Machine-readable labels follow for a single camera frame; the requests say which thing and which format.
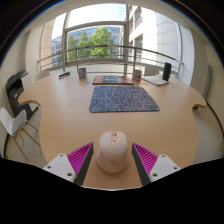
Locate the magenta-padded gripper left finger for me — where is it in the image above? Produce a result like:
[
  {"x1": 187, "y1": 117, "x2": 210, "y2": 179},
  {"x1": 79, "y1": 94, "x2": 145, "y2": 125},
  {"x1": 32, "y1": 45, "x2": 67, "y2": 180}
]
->
[{"x1": 42, "y1": 142, "x2": 95, "y2": 187}]

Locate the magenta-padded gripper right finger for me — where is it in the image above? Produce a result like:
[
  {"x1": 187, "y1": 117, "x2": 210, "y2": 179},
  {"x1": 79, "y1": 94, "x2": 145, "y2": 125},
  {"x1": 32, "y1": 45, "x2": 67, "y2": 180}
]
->
[{"x1": 131, "y1": 142, "x2": 182, "y2": 187}]

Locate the white computer mouse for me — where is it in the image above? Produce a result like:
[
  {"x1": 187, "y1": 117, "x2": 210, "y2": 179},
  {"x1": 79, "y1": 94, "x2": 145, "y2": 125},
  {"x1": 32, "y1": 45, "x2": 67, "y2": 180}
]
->
[{"x1": 95, "y1": 130, "x2": 129, "y2": 174}]

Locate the dark blue patterned mouse pad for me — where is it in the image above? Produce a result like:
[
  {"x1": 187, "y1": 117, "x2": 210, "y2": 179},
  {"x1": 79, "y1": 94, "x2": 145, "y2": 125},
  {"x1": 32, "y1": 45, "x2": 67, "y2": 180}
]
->
[{"x1": 88, "y1": 85, "x2": 161, "y2": 114}]

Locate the white chair with wooden legs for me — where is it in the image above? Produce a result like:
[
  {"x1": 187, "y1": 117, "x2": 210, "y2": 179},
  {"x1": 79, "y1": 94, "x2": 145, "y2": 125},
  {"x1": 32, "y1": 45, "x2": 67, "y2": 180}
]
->
[{"x1": 0, "y1": 107, "x2": 42, "y2": 161}]

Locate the open white book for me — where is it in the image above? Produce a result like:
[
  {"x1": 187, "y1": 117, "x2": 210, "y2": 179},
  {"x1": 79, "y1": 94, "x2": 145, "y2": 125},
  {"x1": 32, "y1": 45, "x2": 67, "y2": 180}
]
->
[{"x1": 142, "y1": 75, "x2": 170, "y2": 87}]

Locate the black printer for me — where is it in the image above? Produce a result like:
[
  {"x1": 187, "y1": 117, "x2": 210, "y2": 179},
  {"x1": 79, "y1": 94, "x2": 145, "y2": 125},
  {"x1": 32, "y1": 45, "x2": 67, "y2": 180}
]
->
[{"x1": 5, "y1": 69, "x2": 39, "y2": 119}]

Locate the small dark blue box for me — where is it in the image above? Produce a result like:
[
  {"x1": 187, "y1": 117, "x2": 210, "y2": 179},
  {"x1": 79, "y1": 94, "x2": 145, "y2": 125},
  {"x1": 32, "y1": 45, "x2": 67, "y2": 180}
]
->
[{"x1": 58, "y1": 71, "x2": 71, "y2": 80}]

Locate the printed tin can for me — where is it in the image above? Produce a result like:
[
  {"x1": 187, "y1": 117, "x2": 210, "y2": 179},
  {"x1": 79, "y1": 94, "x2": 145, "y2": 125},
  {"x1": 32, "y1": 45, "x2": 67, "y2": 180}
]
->
[
  {"x1": 77, "y1": 67, "x2": 88, "y2": 80},
  {"x1": 132, "y1": 69, "x2": 143, "y2": 82}
]

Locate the black cylinder speaker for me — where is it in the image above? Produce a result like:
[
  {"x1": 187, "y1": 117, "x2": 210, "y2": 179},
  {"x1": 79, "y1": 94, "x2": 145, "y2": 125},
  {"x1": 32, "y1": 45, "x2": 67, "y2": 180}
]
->
[{"x1": 161, "y1": 61, "x2": 172, "y2": 82}]

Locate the red and blue magazine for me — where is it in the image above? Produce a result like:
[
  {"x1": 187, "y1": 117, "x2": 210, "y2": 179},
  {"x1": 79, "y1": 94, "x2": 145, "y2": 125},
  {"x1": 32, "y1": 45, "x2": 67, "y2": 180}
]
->
[{"x1": 92, "y1": 75, "x2": 134, "y2": 86}]

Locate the metal balcony railing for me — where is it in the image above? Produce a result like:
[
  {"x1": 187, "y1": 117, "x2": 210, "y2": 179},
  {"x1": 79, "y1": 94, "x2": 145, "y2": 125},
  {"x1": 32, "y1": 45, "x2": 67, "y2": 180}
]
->
[{"x1": 36, "y1": 44, "x2": 184, "y2": 79}]

